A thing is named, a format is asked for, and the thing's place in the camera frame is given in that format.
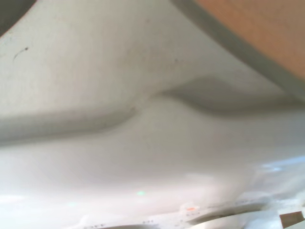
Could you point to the black stove burner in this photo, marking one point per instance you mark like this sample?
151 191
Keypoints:
9 14

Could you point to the white electric stove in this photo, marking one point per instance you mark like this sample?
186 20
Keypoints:
143 119

